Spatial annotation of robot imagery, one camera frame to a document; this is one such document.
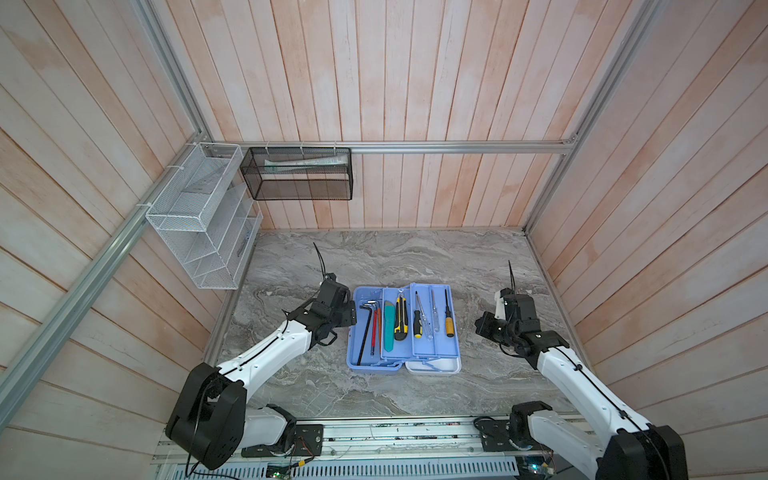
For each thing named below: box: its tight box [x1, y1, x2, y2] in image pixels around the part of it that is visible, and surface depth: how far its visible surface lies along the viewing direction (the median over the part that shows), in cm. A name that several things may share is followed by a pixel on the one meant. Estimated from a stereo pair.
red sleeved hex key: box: [371, 308, 377, 356], surface depth 95 cm
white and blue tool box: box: [347, 283, 462, 375], surface depth 86 cm
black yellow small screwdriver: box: [413, 290, 423, 339], surface depth 82 cm
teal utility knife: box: [383, 300, 395, 352], surface depth 86 cm
